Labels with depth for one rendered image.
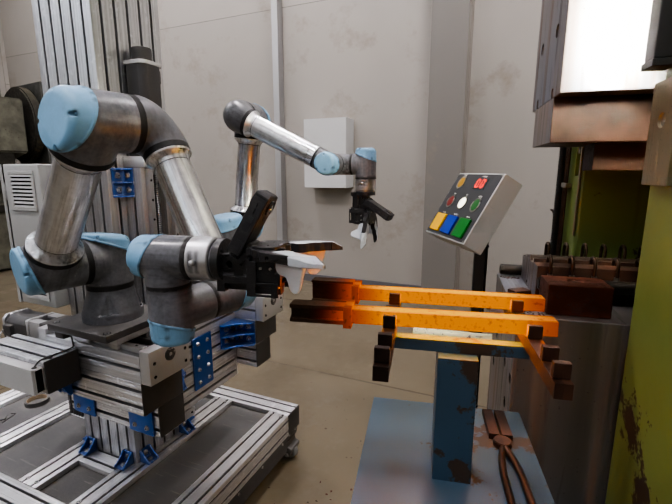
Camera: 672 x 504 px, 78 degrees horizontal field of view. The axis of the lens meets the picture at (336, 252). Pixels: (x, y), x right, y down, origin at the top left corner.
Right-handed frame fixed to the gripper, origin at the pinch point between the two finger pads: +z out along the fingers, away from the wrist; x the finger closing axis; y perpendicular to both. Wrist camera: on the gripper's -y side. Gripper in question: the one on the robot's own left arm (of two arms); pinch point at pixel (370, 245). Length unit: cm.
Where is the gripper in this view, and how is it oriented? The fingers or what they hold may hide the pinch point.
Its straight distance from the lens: 155.1
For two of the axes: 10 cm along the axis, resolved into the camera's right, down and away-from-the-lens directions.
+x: -4.1, 1.7, -9.0
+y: -9.1, -0.8, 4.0
